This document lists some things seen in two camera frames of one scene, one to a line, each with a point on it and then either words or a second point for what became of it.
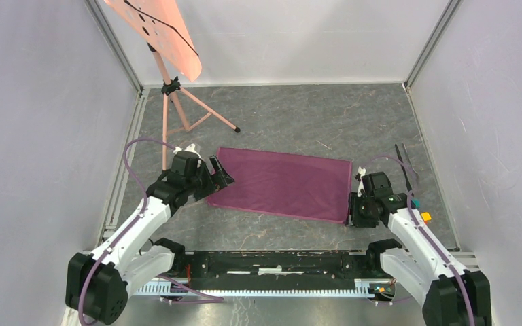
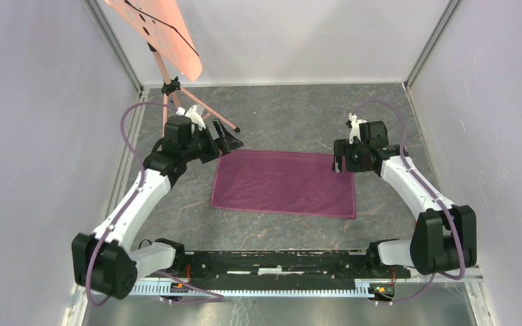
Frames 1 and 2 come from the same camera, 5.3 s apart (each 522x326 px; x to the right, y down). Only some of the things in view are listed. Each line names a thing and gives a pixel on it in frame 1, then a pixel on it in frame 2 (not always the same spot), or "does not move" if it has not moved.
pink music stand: (162, 25) does not move
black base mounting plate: (277, 265) does not move
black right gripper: (354, 198) → (342, 147)
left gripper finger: (220, 178) → (223, 140)
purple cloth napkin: (308, 187) does not move
